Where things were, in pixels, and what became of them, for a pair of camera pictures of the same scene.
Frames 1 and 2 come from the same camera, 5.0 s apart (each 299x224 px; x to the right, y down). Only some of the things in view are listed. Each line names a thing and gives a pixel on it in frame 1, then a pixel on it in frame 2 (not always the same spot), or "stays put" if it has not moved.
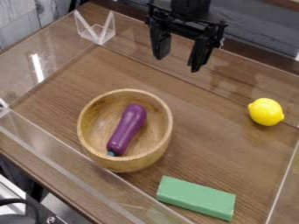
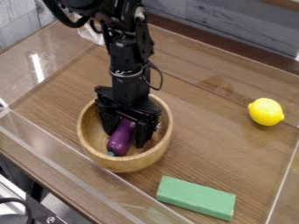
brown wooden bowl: [99, 120] stays put
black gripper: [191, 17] to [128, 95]
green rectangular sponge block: [196, 197] stays put
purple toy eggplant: [131, 122] stays put
